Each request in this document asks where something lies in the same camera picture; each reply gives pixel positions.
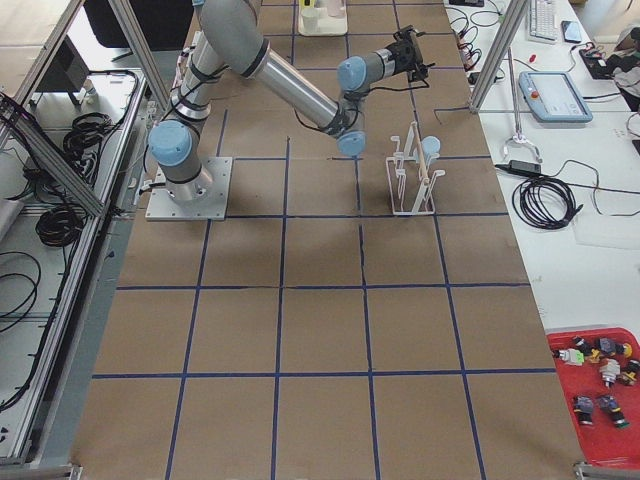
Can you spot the white wire cup rack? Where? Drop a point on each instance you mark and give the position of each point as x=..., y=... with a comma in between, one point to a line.
x=411, y=182

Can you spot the black smartphone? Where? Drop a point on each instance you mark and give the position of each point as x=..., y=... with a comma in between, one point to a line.
x=571, y=32

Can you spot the white keyboard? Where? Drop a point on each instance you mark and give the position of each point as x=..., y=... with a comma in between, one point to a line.
x=541, y=21

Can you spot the black power adapter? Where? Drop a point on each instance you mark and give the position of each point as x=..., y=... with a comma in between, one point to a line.
x=520, y=168

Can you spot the aluminium frame post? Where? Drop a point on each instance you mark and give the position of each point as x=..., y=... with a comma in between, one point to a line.
x=512, y=19

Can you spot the grey metal ring clamp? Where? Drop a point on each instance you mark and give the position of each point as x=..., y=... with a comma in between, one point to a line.
x=519, y=140

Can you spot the light blue ikea cup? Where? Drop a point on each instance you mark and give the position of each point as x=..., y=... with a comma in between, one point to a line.
x=430, y=146

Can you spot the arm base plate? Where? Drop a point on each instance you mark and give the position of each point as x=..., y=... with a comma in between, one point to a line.
x=203, y=198

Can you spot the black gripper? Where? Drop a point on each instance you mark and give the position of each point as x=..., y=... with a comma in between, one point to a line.
x=398, y=55

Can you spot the cream plastic tray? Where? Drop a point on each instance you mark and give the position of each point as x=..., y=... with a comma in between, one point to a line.
x=333, y=19

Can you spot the white ikea cup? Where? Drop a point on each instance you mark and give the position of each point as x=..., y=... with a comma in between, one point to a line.
x=310, y=19

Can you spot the red parts tray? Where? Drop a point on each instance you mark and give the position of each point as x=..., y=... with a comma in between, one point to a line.
x=599, y=374

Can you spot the person in white shirt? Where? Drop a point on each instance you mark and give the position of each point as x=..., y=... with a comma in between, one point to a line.
x=624, y=69

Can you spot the blue teach pendant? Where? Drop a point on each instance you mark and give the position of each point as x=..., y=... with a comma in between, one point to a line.
x=553, y=97

